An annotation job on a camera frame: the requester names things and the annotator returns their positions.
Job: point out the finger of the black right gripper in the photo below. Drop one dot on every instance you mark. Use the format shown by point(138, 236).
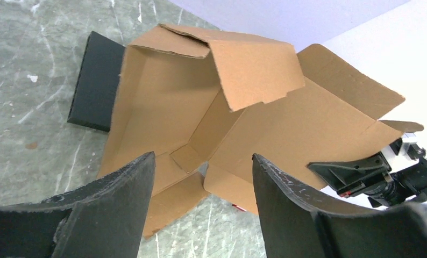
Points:
point(368, 176)

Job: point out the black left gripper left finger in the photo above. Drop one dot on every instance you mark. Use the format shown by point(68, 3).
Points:
point(104, 218)

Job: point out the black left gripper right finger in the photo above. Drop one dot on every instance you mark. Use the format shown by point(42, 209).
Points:
point(298, 220)

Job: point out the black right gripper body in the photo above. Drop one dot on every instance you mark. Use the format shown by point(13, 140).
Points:
point(411, 181)

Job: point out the brown cardboard box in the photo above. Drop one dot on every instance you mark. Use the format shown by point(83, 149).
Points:
point(204, 101)

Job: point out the red white staples box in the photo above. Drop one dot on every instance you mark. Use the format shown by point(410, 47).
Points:
point(238, 207)

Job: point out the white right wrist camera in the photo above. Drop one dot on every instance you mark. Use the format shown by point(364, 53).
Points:
point(404, 152)

